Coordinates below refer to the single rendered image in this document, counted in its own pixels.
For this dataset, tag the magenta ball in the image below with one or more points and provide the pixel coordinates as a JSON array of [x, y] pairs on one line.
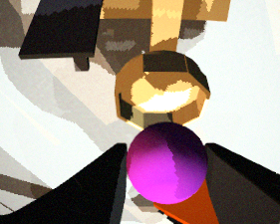
[[166, 162]]

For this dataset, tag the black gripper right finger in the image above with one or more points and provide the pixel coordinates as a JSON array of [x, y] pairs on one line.
[[241, 191]]

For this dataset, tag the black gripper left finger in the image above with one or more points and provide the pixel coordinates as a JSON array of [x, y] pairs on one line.
[[95, 195]]

